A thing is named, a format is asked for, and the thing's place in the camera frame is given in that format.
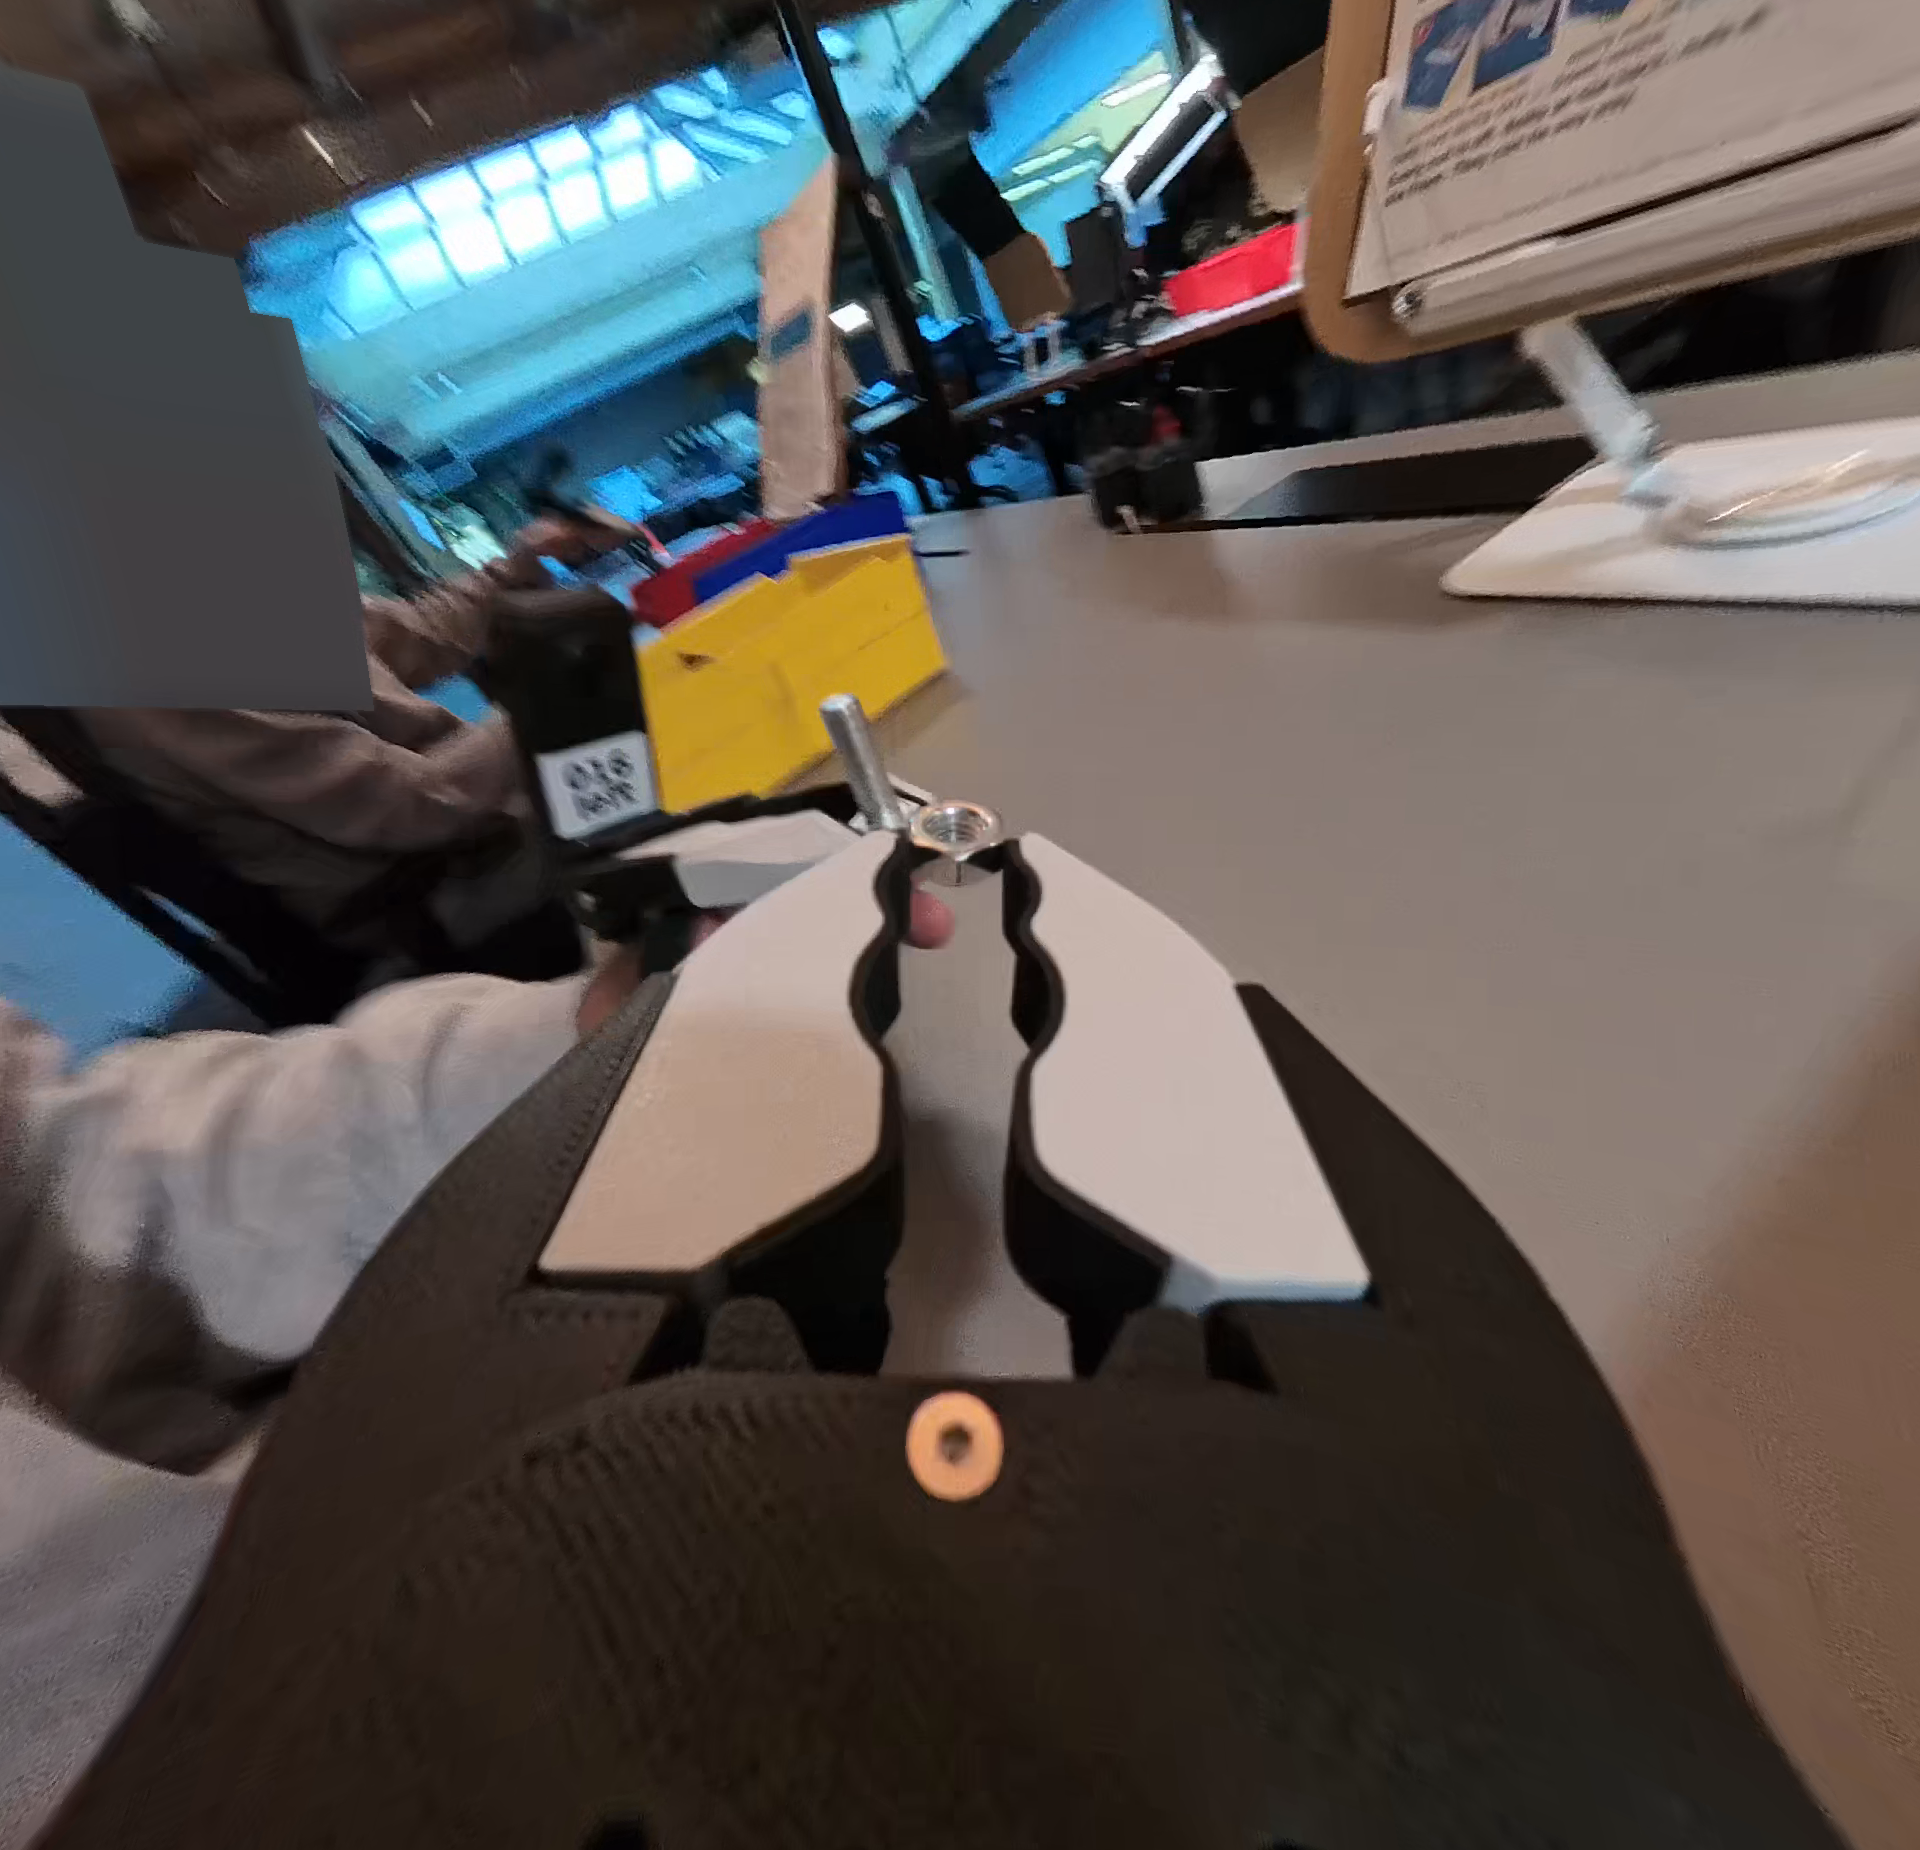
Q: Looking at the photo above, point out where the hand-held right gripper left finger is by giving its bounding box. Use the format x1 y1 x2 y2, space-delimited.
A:
538 831 912 1299

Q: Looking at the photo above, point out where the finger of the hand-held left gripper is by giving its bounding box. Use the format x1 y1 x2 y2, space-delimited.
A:
661 809 866 916
645 781 862 837

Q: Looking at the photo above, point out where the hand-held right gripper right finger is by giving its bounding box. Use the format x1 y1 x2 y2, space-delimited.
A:
993 831 1374 1308

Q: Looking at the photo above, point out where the silver bolt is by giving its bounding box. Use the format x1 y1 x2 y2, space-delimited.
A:
817 690 939 837

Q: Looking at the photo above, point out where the yellow plastic bin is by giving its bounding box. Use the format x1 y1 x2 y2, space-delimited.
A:
632 532 950 818

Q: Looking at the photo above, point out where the silver hex nut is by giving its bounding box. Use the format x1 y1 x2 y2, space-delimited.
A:
908 798 1011 891

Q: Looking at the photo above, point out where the person's left forearm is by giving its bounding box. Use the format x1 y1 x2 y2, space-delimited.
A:
0 965 650 1477

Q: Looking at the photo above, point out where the grey desk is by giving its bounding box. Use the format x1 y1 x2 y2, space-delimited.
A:
587 350 1920 1850

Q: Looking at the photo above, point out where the person's left hand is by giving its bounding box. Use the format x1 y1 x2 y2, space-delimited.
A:
578 890 962 1042

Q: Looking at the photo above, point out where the red storage bin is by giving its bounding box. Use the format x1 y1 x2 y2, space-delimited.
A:
1167 222 1301 320
631 520 781 629

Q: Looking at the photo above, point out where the blue plastic bin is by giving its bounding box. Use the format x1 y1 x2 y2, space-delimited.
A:
698 488 912 598

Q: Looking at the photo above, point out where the tall cardboard sign board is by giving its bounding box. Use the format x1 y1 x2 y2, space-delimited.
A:
757 155 845 520

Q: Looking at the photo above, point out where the black vertical pole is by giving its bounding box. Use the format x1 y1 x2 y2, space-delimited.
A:
752 0 981 505

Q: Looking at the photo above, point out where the background work table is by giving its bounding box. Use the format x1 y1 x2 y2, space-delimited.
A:
961 287 1308 418

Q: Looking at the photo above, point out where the black light panel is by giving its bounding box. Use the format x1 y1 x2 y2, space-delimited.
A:
1101 57 1243 212

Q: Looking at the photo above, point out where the person's grey sweater torso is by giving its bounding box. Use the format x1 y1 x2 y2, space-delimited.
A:
0 710 589 1850

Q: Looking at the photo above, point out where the cardboard backing board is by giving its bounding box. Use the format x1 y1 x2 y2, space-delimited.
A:
1301 0 1518 367

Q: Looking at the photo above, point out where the printed instruction sheet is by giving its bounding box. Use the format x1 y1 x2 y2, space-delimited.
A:
1346 0 1920 302

